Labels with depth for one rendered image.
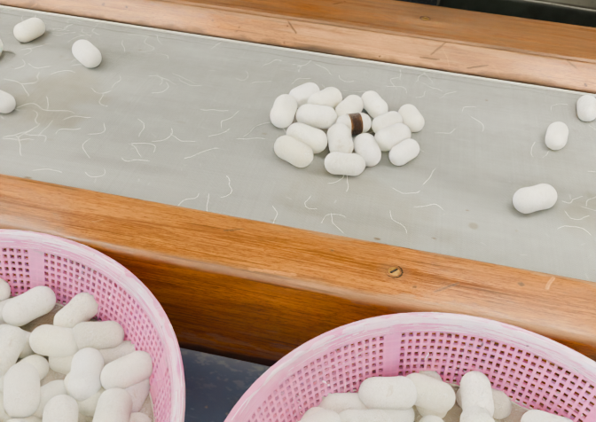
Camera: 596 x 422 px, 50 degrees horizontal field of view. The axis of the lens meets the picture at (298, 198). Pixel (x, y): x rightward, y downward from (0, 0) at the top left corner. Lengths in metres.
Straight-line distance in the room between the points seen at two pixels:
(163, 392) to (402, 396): 0.14
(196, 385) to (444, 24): 0.48
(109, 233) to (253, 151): 0.16
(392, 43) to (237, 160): 0.25
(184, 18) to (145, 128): 0.20
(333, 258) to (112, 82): 0.32
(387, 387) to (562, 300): 0.13
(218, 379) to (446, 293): 0.17
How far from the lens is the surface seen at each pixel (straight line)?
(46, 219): 0.47
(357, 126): 0.58
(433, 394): 0.40
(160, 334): 0.39
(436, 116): 0.63
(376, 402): 0.39
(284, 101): 0.58
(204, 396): 0.47
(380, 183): 0.53
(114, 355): 0.42
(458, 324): 0.41
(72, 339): 0.42
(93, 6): 0.79
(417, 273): 0.43
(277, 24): 0.73
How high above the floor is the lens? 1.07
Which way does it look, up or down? 40 degrees down
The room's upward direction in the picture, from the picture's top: 4 degrees clockwise
